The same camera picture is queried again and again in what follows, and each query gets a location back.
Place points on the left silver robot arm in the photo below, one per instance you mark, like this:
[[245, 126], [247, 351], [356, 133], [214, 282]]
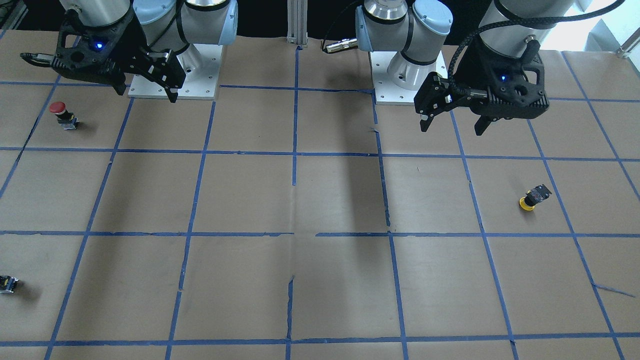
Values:
[[419, 31]]

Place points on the aluminium frame post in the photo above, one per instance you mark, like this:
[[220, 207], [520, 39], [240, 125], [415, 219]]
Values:
[[296, 16]]

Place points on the red push button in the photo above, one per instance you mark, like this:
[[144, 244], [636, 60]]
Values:
[[66, 119]]

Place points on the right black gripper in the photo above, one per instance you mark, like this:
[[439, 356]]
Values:
[[125, 44]]

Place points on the silver cable connector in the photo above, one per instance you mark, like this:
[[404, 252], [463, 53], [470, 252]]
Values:
[[340, 46]]

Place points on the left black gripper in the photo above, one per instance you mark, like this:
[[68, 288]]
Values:
[[471, 75]]

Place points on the yellow push button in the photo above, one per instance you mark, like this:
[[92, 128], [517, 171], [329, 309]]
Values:
[[533, 197]]

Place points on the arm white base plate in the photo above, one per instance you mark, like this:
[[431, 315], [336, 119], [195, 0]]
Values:
[[396, 81], [201, 63]]

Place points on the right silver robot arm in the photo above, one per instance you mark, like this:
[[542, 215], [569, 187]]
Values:
[[153, 49]]

